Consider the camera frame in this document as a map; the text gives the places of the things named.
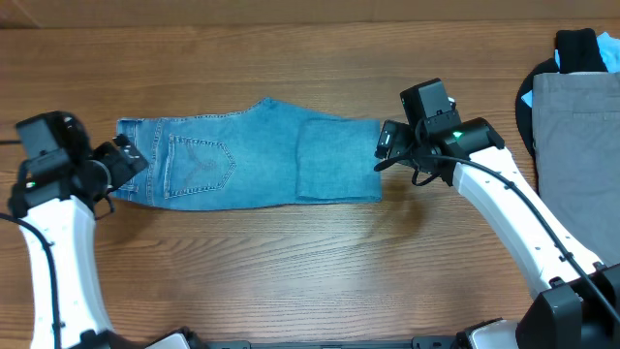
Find light blue denim jeans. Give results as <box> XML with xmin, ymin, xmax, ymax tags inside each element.
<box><xmin>114</xmin><ymin>98</ymin><xmax>382</xmax><ymax>210</ymax></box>

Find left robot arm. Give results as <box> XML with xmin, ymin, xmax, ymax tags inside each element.
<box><xmin>1</xmin><ymin>111</ymin><xmax>147</xmax><ymax>348</ymax></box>

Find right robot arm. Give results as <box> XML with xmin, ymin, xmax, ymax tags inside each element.
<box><xmin>375</xmin><ymin>79</ymin><xmax>619</xmax><ymax>349</ymax></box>

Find grey folded trousers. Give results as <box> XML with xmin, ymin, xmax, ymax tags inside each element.
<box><xmin>532</xmin><ymin>73</ymin><xmax>619</xmax><ymax>266</ymax></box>

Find black garment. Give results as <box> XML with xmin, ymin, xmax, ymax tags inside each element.
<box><xmin>514</xmin><ymin>28</ymin><xmax>611</xmax><ymax>157</ymax></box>

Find light blue garment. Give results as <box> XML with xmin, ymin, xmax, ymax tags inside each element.
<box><xmin>517</xmin><ymin>32</ymin><xmax>619</xmax><ymax>108</ymax></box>

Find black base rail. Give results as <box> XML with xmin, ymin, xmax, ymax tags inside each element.
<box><xmin>189</xmin><ymin>335</ymin><xmax>471</xmax><ymax>349</ymax></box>

